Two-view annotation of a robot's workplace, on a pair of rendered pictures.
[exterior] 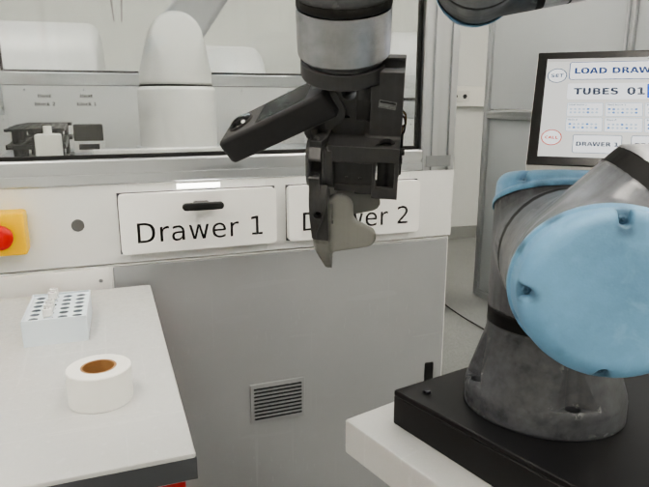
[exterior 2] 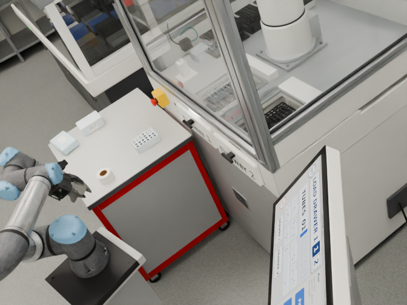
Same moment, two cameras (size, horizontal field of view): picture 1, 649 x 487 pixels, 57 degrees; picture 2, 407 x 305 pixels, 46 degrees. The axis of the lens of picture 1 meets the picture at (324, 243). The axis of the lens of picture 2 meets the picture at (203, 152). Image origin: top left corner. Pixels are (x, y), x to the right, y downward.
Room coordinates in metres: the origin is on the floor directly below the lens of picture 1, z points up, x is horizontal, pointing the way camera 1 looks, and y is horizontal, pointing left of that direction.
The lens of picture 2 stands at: (1.19, -1.46, 2.17)
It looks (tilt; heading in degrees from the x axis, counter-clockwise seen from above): 41 degrees down; 94
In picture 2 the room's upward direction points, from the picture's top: 24 degrees counter-clockwise
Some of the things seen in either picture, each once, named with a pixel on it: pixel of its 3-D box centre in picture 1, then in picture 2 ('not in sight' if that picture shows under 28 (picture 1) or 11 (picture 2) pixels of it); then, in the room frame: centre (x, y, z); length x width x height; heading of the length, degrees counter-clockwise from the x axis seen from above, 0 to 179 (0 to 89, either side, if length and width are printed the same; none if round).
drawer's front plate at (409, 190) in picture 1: (354, 209); (237, 158); (1.21, -0.06, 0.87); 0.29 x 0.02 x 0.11; 110
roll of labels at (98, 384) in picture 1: (99, 383); (105, 175); (0.62, 0.25, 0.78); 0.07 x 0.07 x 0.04
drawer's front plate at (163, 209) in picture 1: (201, 219); (197, 124); (1.10, 0.23, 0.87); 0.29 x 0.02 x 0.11; 110
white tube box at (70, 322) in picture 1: (59, 316); (145, 140); (0.84, 0.39, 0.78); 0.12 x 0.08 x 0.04; 19
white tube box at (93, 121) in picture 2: not in sight; (90, 123); (0.56, 0.70, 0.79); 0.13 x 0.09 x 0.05; 19
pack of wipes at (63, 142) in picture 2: not in sight; (64, 142); (0.41, 0.63, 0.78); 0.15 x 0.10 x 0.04; 120
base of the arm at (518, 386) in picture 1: (546, 355); (85, 253); (0.54, -0.22, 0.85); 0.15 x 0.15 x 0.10
